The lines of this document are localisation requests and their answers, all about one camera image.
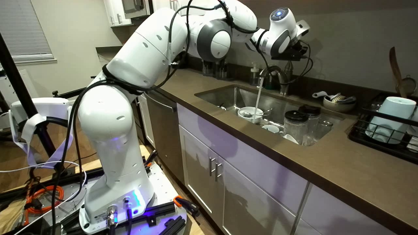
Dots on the white chair frame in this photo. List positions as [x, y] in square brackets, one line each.
[23, 127]

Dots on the cabinet door handle right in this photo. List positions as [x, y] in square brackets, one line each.
[218, 171]

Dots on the black lid jar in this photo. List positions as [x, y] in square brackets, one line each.
[312, 112]
[295, 124]

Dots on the robot base platform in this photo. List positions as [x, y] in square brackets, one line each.
[129, 214]

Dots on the curved metal faucet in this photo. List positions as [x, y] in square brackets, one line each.
[273, 78]

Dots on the white bowl in sink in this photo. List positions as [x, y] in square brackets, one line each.
[250, 114]

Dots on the soap dispenser bottle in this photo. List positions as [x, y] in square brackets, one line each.
[253, 75]

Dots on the stainless steel sink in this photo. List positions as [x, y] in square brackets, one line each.
[232, 98]

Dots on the wooden spoon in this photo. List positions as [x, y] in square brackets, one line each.
[394, 69]

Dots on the window blind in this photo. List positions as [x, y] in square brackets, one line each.
[22, 31]

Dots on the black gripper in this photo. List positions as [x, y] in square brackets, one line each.
[294, 52]

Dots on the small bowl on counter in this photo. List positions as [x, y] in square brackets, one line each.
[339, 103]

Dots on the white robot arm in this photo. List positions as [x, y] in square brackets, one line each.
[200, 28]

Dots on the black dish rack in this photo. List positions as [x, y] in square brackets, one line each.
[401, 144]

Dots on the cabinet door handle left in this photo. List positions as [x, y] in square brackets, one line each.
[211, 166]

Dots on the purple cabinet front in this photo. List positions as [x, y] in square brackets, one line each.
[256, 195]

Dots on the white pot in rack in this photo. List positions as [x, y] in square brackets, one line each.
[392, 107]

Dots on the stainless dishwasher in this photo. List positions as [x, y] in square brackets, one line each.
[163, 118]

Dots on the cabinet door handle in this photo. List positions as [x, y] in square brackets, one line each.
[218, 171]
[211, 166]

